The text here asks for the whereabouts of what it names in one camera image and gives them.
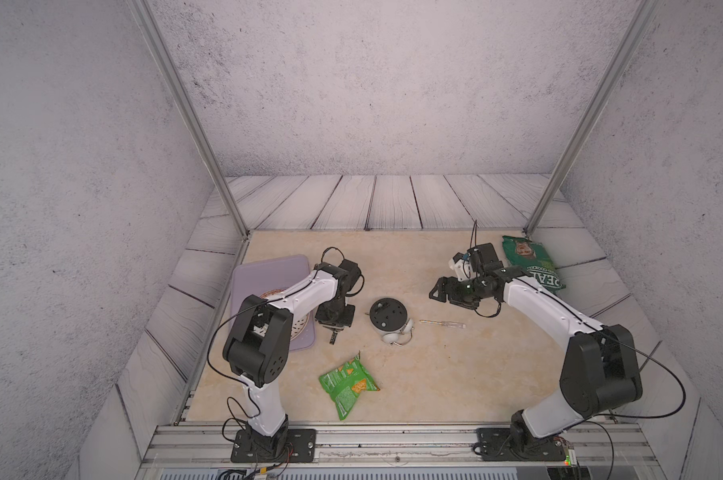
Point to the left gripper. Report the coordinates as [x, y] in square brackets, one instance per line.
[323, 317]

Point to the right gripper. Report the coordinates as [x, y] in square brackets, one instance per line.
[451, 293]

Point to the clear handle screwdriver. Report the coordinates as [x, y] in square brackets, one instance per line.
[446, 324]

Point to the white twin-bell alarm clock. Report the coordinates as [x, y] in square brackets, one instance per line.
[392, 321]

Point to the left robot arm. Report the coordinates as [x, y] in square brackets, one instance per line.
[256, 347]

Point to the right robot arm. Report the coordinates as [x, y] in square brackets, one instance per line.
[601, 366]

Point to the patterned plate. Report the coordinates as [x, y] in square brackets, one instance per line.
[298, 324]

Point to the light green snack bag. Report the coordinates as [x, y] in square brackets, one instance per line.
[345, 384]

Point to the dark green food bag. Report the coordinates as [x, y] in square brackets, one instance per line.
[533, 258]

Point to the purple tray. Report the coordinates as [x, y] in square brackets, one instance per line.
[262, 276]

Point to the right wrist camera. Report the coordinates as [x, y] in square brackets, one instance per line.
[461, 266]

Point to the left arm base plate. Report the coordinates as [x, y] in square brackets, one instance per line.
[286, 445]

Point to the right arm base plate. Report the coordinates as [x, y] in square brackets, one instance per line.
[510, 444]

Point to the aluminium front rail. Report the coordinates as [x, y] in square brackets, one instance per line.
[205, 450]

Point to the right aluminium corner post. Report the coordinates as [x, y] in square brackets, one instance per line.
[617, 66]

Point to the aluminium corner post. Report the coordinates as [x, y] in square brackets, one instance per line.
[161, 55]
[617, 66]

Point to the left aluminium corner post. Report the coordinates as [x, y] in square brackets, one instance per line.
[161, 55]

